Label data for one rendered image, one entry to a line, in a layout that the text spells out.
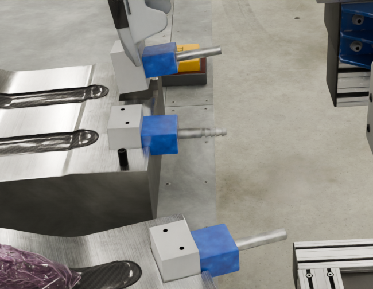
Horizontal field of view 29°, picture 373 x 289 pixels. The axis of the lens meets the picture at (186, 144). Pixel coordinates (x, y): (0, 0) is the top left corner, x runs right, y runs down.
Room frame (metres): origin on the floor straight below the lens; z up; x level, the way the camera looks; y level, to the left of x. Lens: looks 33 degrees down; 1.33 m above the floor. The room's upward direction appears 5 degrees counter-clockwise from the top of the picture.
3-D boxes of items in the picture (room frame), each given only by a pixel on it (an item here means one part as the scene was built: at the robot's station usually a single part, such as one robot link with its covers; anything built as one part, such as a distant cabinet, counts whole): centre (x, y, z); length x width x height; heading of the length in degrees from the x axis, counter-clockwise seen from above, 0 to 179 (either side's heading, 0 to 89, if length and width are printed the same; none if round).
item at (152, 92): (0.80, 0.05, 0.87); 0.05 x 0.05 x 0.04; 86
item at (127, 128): (0.69, 0.02, 0.89); 0.13 x 0.05 x 0.05; 86
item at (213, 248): (0.53, -0.03, 0.86); 0.13 x 0.05 x 0.05; 103
